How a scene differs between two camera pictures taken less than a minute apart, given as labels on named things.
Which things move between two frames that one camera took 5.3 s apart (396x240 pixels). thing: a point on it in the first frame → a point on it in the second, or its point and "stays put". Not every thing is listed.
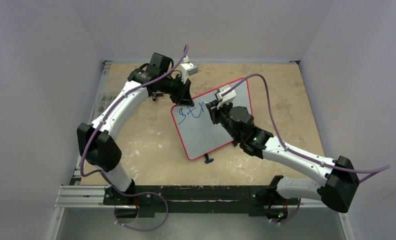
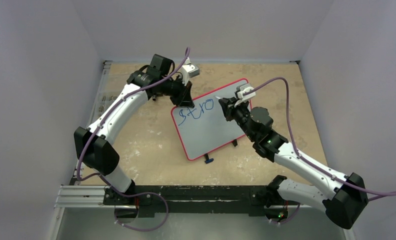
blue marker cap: (209, 160) stays put
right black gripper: (216, 114) → (235, 110)
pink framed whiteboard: (198, 135) stays put
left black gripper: (181, 91) stays put
